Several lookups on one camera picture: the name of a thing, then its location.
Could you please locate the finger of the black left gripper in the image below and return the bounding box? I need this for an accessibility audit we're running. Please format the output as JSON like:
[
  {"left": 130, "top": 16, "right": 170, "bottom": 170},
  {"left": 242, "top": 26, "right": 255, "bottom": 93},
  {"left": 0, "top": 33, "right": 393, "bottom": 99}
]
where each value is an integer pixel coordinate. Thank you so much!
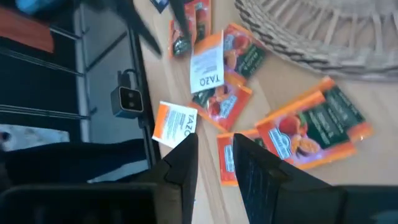
[
  {"left": 169, "top": 0, "right": 192, "bottom": 42},
  {"left": 117, "top": 0, "right": 163, "bottom": 57}
]

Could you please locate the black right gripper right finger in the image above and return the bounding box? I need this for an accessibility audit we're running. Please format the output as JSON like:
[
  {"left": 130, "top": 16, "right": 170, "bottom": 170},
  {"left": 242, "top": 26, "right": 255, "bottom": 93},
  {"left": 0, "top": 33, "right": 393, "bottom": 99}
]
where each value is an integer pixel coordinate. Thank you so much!
[{"left": 232, "top": 133, "right": 346, "bottom": 224}]

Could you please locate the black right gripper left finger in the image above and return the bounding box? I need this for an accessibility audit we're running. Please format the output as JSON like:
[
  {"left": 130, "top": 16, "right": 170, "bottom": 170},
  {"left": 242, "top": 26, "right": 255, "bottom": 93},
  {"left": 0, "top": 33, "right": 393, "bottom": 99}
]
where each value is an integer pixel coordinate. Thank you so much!
[{"left": 133, "top": 133, "right": 200, "bottom": 224}]

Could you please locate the dark blue tea packet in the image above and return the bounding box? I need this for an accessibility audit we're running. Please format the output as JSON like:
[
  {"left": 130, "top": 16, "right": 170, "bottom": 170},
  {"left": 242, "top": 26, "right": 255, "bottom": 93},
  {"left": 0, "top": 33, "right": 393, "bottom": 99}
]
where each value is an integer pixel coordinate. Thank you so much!
[{"left": 149, "top": 0, "right": 171, "bottom": 14}]

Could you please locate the white orange Tazo tea packet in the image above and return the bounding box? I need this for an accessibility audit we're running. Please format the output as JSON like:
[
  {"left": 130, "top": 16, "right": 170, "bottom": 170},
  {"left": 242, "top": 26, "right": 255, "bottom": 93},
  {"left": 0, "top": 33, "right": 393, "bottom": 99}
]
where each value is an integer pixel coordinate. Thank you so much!
[
  {"left": 189, "top": 30, "right": 225, "bottom": 95},
  {"left": 151, "top": 100, "right": 199, "bottom": 149}
]

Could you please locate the black slotted equipment panel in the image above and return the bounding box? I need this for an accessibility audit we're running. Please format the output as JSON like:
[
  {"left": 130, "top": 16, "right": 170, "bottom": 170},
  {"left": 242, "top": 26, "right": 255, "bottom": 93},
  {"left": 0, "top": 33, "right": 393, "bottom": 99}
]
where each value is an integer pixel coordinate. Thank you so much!
[{"left": 0, "top": 46, "right": 85, "bottom": 125}]

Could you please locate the round woven straw placemat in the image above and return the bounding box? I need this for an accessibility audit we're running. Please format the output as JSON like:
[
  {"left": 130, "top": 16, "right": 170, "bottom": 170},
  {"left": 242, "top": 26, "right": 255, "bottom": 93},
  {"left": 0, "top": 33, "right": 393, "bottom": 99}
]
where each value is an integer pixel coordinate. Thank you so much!
[{"left": 234, "top": 0, "right": 398, "bottom": 83}]

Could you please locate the white speckled object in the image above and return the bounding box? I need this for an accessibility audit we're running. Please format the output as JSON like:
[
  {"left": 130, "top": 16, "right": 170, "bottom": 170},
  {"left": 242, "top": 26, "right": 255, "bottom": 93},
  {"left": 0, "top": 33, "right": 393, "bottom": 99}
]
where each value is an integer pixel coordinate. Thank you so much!
[{"left": 0, "top": 123, "right": 71, "bottom": 152}]

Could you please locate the black table frame rail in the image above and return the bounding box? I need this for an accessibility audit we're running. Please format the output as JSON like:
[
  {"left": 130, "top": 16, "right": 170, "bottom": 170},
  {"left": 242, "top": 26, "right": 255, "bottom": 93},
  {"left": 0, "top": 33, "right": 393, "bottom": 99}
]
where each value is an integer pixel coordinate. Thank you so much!
[{"left": 124, "top": 18, "right": 162, "bottom": 170}]

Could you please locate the grey table-level camera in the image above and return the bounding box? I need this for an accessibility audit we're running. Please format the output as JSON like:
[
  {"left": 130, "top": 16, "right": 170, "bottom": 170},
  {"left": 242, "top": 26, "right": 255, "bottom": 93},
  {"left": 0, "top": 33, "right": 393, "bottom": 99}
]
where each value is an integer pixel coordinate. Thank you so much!
[{"left": 110, "top": 70, "right": 146, "bottom": 119}]

